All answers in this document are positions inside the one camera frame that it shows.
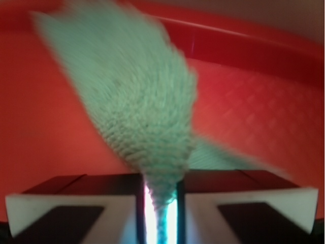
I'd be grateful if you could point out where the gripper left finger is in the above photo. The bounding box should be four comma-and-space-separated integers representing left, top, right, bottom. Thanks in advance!
6, 174, 146, 243

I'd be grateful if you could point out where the light blue cloth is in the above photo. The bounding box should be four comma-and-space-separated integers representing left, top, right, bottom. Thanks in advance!
31, 0, 293, 244

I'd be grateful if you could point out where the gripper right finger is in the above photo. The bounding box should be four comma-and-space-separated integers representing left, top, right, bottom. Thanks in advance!
177, 170, 318, 243

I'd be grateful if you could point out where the orange plastic tray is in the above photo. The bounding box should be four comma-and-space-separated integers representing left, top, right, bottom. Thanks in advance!
1, 1, 324, 221

